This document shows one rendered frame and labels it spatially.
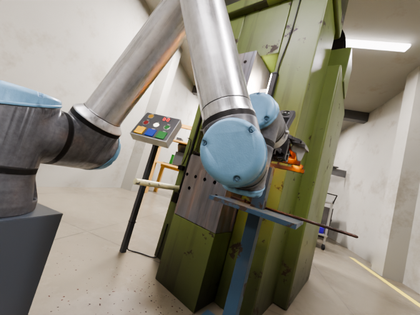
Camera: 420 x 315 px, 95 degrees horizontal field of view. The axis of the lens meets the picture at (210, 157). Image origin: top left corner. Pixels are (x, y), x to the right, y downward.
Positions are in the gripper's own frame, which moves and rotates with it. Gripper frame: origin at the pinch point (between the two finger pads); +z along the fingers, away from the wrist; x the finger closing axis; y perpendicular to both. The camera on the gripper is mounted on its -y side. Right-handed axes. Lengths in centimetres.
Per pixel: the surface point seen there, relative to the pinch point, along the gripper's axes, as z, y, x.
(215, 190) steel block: 38, 25, -45
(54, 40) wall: 0, -97, -310
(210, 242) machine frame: 37, 56, -38
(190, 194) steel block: 40, 33, -64
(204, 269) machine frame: 37, 72, -37
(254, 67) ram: 46, -67, -45
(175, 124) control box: 43, -17, -101
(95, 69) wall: 62, -100, -331
